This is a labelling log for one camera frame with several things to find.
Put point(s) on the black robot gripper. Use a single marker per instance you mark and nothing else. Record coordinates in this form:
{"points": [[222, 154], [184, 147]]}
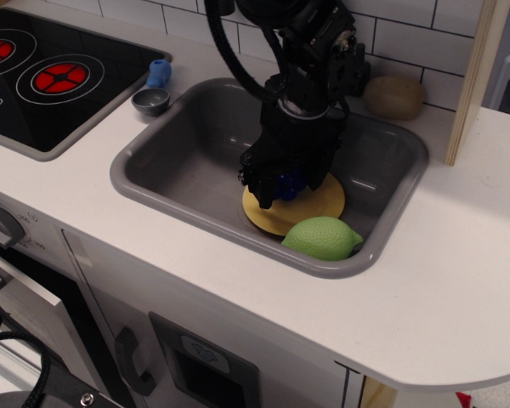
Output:
{"points": [[286, 143]]}

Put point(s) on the blue toy blueberries cluster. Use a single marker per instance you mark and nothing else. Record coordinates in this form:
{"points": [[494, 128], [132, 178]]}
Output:
{"points": [[289, 185]]}

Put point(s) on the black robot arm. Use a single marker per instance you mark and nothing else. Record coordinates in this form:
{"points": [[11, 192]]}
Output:
{"points": [[321, 62]]}

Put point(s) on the yellow toy plate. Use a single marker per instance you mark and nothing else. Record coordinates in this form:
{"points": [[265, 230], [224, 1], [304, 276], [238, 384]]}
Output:
{"points": [[328, 200]]}

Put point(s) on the grey plastic sink basin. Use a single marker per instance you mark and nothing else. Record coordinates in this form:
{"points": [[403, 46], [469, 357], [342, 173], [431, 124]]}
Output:
{"points": [[186, 162]]}

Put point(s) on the green toy lime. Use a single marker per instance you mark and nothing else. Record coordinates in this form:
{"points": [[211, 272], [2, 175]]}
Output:
{"points": [[324, 238]]}

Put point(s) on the beige toy potato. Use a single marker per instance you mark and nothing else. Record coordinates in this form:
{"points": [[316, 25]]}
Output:
{"points": [[394, 97]]}

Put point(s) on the black toy stove top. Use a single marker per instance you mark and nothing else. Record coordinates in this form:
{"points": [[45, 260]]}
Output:
{"points": [[58, 82]]}

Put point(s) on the light wooden side panel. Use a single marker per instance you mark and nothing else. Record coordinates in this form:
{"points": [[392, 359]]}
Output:
{"points": [[488, 35]]}

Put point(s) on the white oven door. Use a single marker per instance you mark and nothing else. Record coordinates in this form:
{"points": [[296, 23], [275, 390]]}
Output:
{"points": [[30, 308]]}

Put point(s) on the grey oven knob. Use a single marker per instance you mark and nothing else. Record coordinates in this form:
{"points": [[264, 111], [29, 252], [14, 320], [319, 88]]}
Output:
{"points": [[11, 230]]}

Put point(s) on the grey spoon with blue handle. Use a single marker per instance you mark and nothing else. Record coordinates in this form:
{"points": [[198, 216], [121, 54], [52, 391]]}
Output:
{"points": [[154, 98]]}

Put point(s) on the grey cabinet door handle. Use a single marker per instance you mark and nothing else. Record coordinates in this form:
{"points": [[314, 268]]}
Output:
{"points": [[125, 345]]}

